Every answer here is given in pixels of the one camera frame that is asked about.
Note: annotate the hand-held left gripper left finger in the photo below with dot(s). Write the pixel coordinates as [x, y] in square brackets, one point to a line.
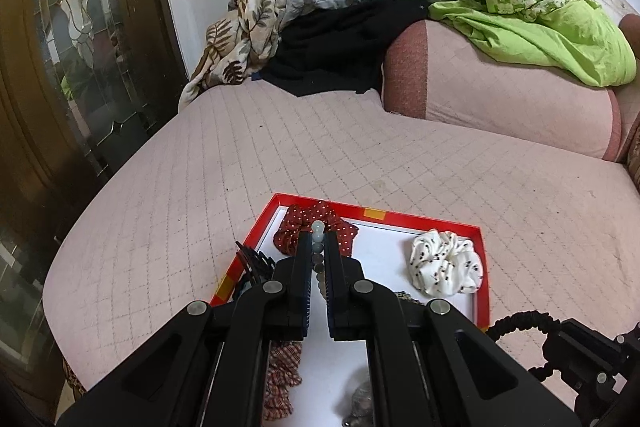
[300, 297]

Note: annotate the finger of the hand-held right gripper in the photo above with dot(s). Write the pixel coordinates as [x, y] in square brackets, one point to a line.
[580, 352]

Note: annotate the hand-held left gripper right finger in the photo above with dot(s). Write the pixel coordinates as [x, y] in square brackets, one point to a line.
[336, 297]

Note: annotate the black hair claw clip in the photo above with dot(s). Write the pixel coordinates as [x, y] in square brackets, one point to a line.
[255, 264]

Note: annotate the red tray with white inside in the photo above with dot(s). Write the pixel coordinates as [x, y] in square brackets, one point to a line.
[380, 257]

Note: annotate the pink plaid scrunchie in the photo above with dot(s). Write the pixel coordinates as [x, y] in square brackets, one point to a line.
[282, 377]

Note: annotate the black sheer scrunchie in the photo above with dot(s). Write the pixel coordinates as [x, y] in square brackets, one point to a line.
[360, 402]

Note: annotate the red polka dot scrunchie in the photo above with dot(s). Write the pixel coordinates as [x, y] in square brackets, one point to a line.
[295, 217]

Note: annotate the white printed scrunchie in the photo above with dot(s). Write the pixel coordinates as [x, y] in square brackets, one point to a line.
[440, 262]

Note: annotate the pink quilted bed cover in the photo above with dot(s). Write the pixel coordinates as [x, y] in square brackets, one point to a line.
[250, 147]

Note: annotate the reddish patterned cushion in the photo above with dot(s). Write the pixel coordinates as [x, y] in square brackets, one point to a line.
[634, 157]

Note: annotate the black cloth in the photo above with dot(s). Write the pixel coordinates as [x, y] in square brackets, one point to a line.
[340, 47]

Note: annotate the pink bolster cushion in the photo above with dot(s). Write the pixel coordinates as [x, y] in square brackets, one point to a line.
[500, 97]

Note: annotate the leaf print blanket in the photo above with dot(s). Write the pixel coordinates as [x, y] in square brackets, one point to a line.
[250, 7]

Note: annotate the green blanket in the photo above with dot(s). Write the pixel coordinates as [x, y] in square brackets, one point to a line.
[550, 42]

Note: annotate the wooden door with glass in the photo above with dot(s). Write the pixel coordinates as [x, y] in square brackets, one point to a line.
[75, 57]

